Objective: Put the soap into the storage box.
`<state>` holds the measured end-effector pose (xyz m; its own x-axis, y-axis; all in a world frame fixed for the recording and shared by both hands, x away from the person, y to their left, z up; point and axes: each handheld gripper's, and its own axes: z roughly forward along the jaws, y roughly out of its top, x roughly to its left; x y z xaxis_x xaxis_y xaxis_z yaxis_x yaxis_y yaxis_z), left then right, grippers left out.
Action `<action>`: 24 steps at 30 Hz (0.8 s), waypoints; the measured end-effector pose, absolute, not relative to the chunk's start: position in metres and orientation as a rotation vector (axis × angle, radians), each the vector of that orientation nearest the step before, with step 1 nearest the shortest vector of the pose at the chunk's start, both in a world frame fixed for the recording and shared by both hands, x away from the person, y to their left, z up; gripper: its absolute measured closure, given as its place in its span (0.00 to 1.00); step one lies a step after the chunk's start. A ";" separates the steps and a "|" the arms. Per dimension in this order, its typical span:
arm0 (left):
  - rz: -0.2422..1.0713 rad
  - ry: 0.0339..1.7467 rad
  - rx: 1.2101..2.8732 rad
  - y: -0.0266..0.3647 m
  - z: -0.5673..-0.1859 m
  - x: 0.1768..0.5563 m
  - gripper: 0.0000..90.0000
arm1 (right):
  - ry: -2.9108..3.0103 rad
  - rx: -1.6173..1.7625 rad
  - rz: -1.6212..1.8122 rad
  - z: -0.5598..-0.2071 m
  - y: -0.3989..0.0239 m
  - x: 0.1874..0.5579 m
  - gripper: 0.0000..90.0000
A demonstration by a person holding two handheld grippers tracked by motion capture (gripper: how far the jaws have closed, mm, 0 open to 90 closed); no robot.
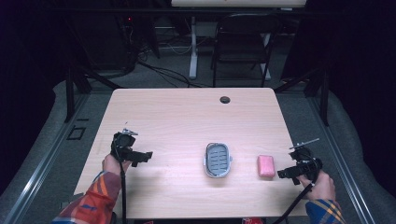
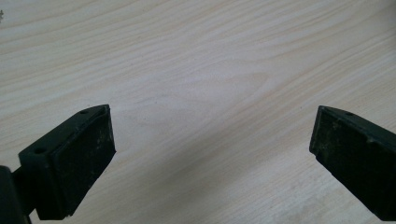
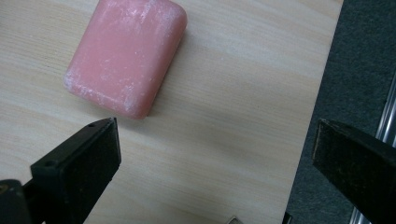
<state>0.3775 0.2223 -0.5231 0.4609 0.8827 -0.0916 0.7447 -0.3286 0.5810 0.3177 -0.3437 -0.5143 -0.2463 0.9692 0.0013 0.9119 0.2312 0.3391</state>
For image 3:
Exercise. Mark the silver metal rail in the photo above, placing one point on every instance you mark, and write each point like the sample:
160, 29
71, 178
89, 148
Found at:
384, 130

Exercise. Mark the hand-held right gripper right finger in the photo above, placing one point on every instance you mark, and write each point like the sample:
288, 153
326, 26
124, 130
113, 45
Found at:
358, 165

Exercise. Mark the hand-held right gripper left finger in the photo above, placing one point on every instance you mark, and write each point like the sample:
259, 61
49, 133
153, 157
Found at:
77, 168

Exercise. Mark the pink soap bar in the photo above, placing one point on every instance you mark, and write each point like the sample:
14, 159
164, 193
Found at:
124, 59

